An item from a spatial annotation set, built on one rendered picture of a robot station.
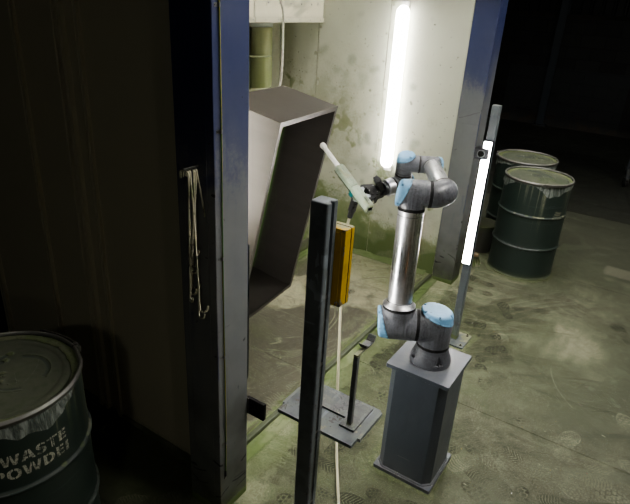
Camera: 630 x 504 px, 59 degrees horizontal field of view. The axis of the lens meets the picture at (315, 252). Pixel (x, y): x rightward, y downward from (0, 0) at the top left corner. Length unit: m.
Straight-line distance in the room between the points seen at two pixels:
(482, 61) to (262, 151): 2.22
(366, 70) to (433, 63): 0.58
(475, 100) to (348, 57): 1.13
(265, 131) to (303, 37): 2.54
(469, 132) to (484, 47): 0.61
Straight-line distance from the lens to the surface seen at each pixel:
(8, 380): 2.30
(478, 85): 4.44
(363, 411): 2.12
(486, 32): 4.42
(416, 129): 4.65
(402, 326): 2.54
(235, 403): 2.47
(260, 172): 2.71
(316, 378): 1.83
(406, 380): 2.67
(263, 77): 4.47
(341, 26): 4.91
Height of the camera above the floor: 2.16
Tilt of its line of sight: 24 degrees down
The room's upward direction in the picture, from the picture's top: 4 degrees clockwise
